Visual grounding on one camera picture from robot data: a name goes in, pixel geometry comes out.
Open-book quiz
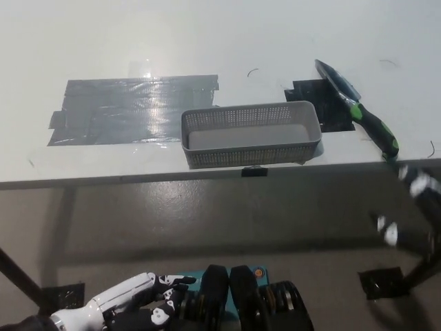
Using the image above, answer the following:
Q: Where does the black teal robot torso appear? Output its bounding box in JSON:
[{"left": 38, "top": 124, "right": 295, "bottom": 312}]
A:
[{"left": 170, "top": 264, "right": 314, "bottom": 331}]

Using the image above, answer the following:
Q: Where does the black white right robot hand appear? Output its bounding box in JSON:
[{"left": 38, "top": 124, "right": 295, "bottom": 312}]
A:
[{"left": 371, "top": 165, "right": 441, "bottom": 248}]

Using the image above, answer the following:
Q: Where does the small black tape strip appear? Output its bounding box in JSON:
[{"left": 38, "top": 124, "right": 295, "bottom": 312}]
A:
[{"left": 242, "top": 165, "right": 269, "bottom": 178}]

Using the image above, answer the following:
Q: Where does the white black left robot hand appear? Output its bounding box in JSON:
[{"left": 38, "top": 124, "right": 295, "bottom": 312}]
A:
[{"left": 50, "top": 271, "right": 198, "bottom": 331}]

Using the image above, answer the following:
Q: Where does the black tape patch on table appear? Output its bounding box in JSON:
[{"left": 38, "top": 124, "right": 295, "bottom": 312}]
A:
[{"left": 284, "top": 78, "right": 356, "bottom": 132}]

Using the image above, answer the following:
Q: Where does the large grey duct tape patch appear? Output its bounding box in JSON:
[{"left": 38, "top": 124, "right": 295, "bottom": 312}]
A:
[{"left": 45, "top": 72, "right": 221, "bottom": 147}]

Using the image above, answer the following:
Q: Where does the grey perforated plastic basket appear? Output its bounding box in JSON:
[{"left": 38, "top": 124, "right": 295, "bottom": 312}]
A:
[{"left": 181, "top": 101, "right": 323, "bottom": 170}]

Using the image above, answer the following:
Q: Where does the garden trowel green black handle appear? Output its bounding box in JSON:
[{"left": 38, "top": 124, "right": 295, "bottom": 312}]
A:
[{"left": 314, "top": 59, "right": 400, "bottom": 161}]

